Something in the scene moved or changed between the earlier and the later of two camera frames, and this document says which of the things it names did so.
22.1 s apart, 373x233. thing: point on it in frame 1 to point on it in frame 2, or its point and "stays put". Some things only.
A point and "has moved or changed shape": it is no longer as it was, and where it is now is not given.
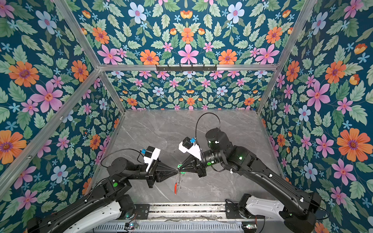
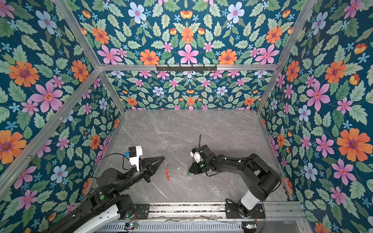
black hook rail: [186, 68] stays put
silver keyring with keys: [178, 183] has moved or changed shape
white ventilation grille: [234, 227] stays put
